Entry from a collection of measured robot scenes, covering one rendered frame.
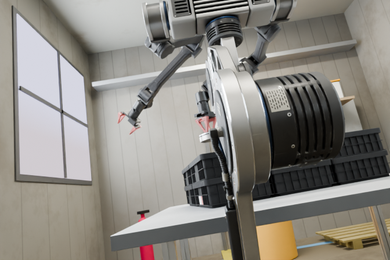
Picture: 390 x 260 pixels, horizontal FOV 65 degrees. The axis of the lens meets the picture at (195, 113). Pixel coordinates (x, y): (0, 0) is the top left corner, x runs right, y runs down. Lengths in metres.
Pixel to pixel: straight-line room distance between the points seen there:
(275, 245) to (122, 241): 2.53
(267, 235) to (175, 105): 2.10
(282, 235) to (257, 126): 2.85
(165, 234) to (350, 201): 0.52
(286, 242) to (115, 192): 2.23
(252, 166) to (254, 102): 0.11
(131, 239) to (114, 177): 3.41
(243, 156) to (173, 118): 3.79
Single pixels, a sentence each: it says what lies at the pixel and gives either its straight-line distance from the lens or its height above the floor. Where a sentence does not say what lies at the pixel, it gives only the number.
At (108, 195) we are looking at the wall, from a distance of 4.32.
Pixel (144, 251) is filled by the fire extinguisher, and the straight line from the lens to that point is 3.81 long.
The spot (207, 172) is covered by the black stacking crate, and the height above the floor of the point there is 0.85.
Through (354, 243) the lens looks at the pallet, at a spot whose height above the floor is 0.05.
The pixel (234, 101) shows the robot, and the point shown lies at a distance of 0.50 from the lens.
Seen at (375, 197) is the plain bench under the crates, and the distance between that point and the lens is 1.00.
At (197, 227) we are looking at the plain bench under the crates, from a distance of 0.89.
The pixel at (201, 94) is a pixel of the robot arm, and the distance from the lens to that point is 1.45.
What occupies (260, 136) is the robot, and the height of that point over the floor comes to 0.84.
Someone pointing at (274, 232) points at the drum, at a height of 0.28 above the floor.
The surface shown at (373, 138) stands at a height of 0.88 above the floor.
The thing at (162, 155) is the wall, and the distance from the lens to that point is 4.20.
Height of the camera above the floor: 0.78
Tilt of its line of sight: 14 degrees up
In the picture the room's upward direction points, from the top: 10 degrees counter-clockwise
